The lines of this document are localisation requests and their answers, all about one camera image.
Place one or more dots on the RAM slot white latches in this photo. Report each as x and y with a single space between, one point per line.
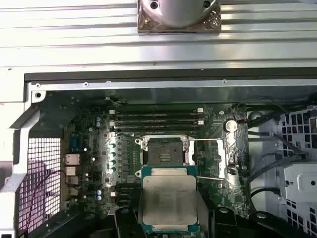
156 114
125 194
156 124

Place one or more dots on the thin metal locking lever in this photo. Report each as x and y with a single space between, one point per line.
209 177
125 134

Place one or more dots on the black PC case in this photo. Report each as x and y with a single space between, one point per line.
148 75

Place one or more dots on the metal socket cover frame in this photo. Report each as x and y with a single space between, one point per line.
222 158

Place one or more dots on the RAM slot black latches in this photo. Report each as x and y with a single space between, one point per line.
126 187
156 129
156 119

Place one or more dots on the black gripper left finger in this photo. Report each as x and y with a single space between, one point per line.
127 223

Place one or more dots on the green motherboard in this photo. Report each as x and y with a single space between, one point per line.
213 117

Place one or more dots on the round silver coin battery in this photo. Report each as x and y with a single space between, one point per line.
230 126

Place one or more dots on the CPU socket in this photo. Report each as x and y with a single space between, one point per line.
163 148

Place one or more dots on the silver perforated drive cage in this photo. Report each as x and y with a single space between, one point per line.
299 178

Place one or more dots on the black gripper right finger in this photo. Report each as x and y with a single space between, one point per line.
223 223

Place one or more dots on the silver green CPU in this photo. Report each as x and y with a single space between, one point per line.
168 196

